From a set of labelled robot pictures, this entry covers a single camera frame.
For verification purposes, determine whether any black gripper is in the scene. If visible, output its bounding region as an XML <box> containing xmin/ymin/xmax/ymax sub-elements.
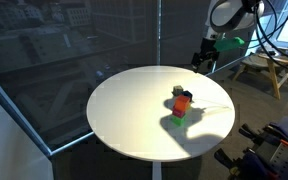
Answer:
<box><xmin>191</xmin><ymin>38</ymin><xmax>218</xmax><ymax>72</ymax></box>

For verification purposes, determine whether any green block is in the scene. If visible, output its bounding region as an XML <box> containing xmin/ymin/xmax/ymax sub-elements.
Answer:
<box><xmin>171</xmin><ymin>115</ymin><xmax>186</xmax><ymax>126</ymax></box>

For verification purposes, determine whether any magenta block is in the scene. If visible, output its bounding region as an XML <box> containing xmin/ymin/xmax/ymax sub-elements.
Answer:
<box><xmin>172</xmin><ymin>108</ymin><xmax>185</xmax><ymax>118</ymax></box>

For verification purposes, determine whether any wooden chair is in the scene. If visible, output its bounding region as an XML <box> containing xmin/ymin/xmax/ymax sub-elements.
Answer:
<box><xmin>233</xmin><ymin>53</ymin><xmax>288</xmax><ymax>99</ymax></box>

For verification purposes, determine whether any lower orange-tipped spring clamp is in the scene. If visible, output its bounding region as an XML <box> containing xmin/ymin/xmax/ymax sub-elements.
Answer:
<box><xmin>214</xmin><ymin>148</ymin><xmax>279</xmax><ymax>180</ymax></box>

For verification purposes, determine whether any yellow block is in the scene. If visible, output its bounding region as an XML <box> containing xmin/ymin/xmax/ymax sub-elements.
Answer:
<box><xmin>186</xmin><ymin>104</ymin><xmax>191</xmax><ymax>111</ymax></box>

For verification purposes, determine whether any orange-tipped spring clamp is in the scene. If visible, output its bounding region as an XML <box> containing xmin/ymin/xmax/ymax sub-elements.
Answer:
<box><xmin>214</xmin><ymin>148</ymin><xmax>279</xmax><ymax>180</ymax></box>
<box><xmin>239</xmin><ymin>122</ymin><xmax>288</xmax><ymax>146</ymax></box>

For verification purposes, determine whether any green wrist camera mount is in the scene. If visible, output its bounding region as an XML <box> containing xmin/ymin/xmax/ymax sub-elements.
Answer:
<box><xmin>214</xmin><ymin>37</ymin><xmax>245</xmax><ymax>52</ymax></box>

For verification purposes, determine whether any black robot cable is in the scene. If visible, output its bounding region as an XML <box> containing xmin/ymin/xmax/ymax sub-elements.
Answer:
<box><xmin>241</xmin><ymin>0</ymin><xmax>288</xmax><ymax>76</ymax></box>

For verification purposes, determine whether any upper orange-tipped spring clamp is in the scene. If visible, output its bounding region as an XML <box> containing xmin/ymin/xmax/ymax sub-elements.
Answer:
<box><xmin>239</xmin><ymin>122</ymin><xmax>288</xmax><ymax>146</ymax></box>

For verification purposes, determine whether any orange block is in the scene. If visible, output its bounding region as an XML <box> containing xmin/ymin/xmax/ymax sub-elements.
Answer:
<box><xmin>174</xmin><ymin>95</ymin><xmax>190</xmax><ymax>111</ymax></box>

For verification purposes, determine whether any blue block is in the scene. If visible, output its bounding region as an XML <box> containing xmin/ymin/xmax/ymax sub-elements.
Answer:
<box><xmin>181</xmin><ymin>91</ymin><xmax>193</xmax><ymax>101</ymax></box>

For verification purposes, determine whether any round white table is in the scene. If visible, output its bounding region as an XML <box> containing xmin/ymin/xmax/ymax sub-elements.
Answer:
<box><xmin>86</xmin><ymin>66</ymin><xmax>235</xmax><ymax>180</ymax></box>

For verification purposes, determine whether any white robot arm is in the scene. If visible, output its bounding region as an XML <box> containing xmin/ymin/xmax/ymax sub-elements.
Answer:
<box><xmin>191</xmin><ymin>0</ymin><xmax>265</xmax><ymax>72</ymax></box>

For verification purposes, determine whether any gray block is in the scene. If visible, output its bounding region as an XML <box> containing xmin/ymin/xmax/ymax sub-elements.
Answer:
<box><xmin>172</xmin><ymin>85</ymin><xmax>183</xmax><ymax>96</ymax></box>

